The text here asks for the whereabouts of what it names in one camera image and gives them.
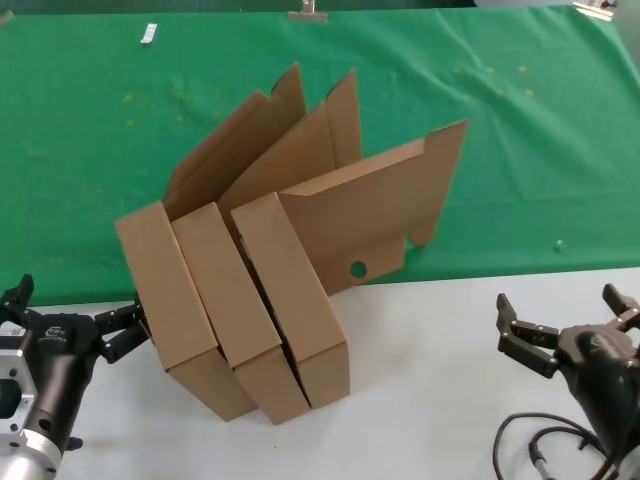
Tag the wooden sticks bundle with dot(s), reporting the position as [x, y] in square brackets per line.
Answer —
[595, 9]

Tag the brown cardboard mailer box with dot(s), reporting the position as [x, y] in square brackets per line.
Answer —
[290, 280]
[225, 280]
[160, 280]

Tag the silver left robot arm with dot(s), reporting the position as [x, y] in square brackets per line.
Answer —
[25, 460]

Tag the small white label strip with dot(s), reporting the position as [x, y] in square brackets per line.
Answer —
[149, 34]

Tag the metal cloth clip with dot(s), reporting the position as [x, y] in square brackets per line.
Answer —
[307, 15]

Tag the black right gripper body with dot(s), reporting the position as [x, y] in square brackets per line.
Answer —
[605, 375]

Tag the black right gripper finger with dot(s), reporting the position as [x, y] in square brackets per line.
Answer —
[625, 310]
[525, 342]

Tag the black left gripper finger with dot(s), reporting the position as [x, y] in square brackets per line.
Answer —
[122, 330]
[15, 300]

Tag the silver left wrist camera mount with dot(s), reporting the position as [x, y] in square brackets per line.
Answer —
[12, 370]

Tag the small clear plastic bit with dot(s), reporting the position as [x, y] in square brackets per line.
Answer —
[559, 245]

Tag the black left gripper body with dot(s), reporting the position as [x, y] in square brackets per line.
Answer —
[62, 360]

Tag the green table cloth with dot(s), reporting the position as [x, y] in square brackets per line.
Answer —
[75, 175]

